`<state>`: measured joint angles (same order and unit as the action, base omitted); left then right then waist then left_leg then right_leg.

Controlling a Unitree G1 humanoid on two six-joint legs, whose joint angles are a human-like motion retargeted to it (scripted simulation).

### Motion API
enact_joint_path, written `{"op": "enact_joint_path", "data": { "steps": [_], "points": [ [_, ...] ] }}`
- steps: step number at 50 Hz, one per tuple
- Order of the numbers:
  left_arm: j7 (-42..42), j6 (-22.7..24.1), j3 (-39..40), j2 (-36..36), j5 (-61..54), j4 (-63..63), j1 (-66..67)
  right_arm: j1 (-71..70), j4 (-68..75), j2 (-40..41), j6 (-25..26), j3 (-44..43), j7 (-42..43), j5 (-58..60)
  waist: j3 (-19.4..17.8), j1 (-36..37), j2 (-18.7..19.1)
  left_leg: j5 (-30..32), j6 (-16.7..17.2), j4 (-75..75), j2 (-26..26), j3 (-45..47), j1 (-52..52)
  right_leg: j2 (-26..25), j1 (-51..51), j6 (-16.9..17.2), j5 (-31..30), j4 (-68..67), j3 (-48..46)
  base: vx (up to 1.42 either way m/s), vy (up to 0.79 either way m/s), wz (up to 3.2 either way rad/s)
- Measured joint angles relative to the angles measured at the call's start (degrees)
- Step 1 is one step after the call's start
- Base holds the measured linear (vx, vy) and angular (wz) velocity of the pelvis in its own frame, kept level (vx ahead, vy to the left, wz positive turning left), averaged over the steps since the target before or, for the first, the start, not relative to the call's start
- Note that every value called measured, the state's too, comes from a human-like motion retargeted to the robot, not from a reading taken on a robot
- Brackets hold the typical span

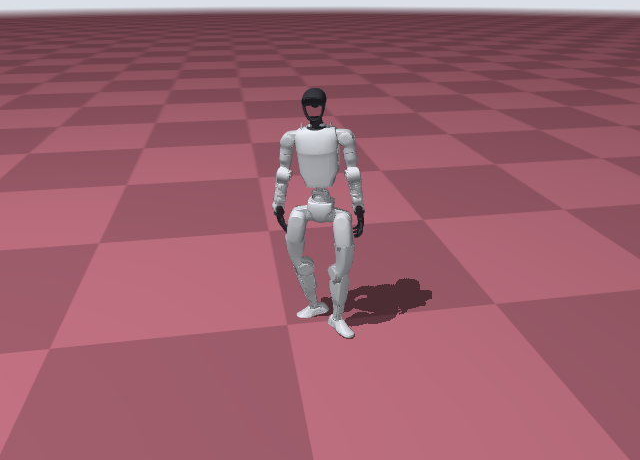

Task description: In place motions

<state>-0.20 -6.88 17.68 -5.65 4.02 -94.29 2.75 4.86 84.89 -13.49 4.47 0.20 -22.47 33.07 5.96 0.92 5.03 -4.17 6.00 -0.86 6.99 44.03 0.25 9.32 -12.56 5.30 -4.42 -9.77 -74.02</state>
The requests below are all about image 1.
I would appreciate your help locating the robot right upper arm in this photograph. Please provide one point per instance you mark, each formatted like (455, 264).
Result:
(286, 153)

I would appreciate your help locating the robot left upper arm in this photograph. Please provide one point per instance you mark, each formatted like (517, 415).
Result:
(346, 138)

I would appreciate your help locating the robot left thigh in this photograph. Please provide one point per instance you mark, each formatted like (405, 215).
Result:
(344, 246)

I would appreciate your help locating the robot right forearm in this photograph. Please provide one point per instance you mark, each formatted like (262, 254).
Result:
(280, 193)

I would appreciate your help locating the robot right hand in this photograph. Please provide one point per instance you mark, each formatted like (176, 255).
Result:
(280, 217)

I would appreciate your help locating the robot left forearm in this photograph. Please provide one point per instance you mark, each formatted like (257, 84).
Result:
(356, 192)

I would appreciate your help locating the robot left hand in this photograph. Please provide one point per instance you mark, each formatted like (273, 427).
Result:
(359, 212)

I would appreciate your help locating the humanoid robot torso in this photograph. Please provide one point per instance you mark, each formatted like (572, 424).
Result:
(318, 154)

